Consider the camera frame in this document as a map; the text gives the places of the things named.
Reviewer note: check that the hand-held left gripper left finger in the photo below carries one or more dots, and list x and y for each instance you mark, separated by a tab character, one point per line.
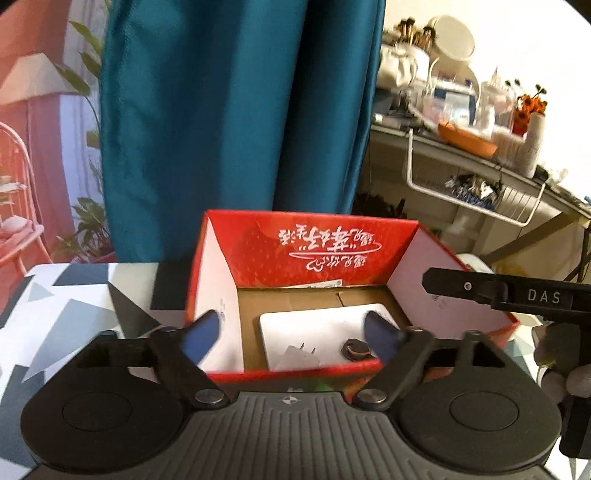
203	333

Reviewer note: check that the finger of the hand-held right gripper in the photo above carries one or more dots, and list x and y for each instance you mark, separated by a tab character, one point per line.
461	286

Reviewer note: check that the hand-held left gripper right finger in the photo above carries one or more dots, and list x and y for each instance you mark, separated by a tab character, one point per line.
379	337

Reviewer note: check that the white rectangular board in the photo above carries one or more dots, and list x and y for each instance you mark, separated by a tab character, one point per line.
318	327

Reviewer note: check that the white plug adapter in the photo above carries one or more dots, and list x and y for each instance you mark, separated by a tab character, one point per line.
298	357

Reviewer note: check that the red strawberry print cardboard box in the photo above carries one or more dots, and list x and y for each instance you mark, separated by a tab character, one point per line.
258	249

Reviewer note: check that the person's right hand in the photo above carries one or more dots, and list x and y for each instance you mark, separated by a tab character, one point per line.
551	360

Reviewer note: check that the dark dressing table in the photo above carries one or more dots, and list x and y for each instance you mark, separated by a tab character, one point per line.
485	198

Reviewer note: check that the geometric patterned tablecloth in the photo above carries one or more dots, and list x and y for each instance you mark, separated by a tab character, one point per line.
60	332

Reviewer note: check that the orange bowl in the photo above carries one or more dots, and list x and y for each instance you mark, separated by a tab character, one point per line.
466	141

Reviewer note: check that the clear cotton swab box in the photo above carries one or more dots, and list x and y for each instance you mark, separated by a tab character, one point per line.
508	147

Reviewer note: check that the clear acrylic cosmetics organizer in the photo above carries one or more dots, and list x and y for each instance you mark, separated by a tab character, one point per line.
494	104

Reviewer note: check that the orange artificial flowers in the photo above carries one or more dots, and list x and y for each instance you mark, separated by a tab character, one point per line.
531	108

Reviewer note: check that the teal curtain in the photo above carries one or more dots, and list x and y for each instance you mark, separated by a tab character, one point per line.
231	115

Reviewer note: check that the round white vanity mirror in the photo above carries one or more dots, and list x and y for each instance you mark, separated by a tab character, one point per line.
455	39

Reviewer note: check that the bunch of makeup brushes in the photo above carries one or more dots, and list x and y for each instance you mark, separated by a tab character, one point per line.
415	34

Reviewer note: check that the pink printed room backdrop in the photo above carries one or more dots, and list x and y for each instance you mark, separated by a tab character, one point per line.
41	115

